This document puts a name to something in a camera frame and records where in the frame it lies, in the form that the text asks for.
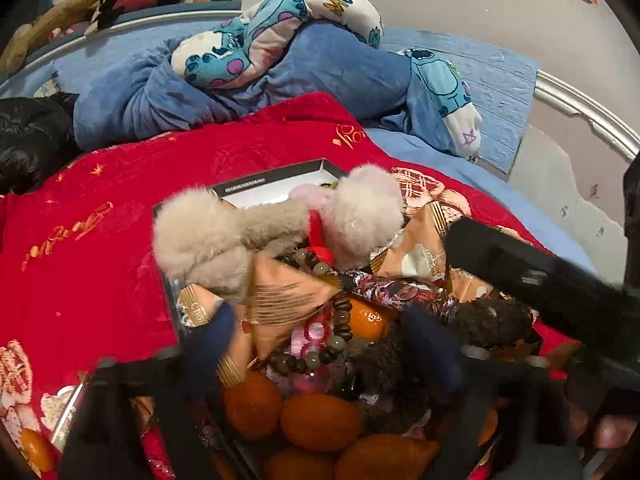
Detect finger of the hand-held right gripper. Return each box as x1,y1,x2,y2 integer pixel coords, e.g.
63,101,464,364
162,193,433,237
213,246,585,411
442,215,628,337

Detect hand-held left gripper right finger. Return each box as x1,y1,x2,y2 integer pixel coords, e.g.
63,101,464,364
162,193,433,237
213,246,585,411
400,305,586,480

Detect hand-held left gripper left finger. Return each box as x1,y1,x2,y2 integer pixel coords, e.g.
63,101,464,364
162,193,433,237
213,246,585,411
57,302,241,480

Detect dark brown plush toy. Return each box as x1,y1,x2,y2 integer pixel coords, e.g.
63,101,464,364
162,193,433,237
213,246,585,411
350,297,533,436

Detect dark patterned sachet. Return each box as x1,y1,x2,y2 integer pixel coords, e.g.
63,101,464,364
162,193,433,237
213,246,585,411
342,267,458,321

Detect orange snack packet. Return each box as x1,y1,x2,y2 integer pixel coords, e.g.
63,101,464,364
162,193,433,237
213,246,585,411
217,252,343,388
370,200,481,301
177,282,221,331

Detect brown bead bracelet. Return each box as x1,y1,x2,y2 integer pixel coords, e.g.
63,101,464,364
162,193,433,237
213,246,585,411
265,247,356,376

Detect pile of tangerines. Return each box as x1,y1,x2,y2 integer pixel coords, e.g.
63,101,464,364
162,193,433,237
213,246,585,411
220,295,501,480

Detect black white container box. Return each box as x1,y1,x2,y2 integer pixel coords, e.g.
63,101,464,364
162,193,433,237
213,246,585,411
150,157,551,480

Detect person's right hand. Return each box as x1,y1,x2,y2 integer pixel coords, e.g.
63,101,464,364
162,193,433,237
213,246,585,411
565,400,640,453

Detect pink patterned packet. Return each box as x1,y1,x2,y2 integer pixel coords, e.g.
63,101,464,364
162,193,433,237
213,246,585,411
265,310,361,396

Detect light blue bed sheet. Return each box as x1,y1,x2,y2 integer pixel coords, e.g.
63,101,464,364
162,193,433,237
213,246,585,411
0,50,598,273

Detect red bear-print blanket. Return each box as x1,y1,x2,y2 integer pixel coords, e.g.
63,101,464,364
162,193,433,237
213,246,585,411
0,91,596,480

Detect fluffy beige earmuffs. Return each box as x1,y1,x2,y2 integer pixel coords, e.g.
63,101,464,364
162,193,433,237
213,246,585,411
290,162,406,266

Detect silver-edged box lid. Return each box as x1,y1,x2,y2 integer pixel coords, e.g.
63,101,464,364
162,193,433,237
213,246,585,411
42,382,88,453

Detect light blue textured panel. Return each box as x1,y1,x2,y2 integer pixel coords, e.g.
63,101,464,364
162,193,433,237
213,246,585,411
380,27,543,176

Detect small single orange fruit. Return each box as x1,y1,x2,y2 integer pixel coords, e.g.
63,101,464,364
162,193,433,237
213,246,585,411
20,427,58,473

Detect blue quilt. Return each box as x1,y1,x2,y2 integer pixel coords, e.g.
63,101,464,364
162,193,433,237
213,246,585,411
52,22,451,153

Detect black puffer jacket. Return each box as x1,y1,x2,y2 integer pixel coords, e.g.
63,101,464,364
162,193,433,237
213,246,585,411
0,92,81,196

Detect Stitch cartoon plush pillow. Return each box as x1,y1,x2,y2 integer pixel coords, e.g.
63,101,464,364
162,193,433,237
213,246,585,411
170,0,483,158

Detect black red plush toy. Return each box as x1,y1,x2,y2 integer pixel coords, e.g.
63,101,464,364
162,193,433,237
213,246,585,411
82,0,196,36

